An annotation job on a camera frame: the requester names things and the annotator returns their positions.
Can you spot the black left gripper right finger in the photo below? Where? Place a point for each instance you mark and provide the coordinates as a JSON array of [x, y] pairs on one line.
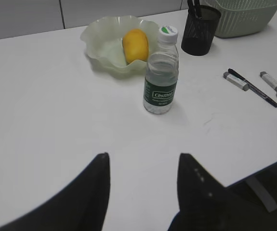
[[206, 205]]

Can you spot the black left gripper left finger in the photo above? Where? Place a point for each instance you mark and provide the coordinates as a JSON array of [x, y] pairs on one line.
[[80, 206]]

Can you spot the black marker pen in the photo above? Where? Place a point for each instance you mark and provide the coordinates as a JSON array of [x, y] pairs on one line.
[[191, 7], [198, 9], [254, 88]]

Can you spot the clear water bottle green label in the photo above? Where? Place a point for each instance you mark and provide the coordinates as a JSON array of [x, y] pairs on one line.
[[162, 72]]

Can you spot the yellow mango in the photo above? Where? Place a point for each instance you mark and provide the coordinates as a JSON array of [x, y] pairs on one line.
[[135, 46]]

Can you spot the frosted wavy glass plate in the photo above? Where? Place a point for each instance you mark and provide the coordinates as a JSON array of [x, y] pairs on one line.
[[103, 39]]

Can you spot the black mesh pen holder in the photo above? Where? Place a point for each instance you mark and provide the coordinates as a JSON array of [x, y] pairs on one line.
[[199, 32]]

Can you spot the pale green plastic basket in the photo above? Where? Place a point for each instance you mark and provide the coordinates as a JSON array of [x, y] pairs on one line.
[[242, 17]]

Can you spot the grey table leg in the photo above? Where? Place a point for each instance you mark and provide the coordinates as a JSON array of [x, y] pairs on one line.
[[262, 193]]

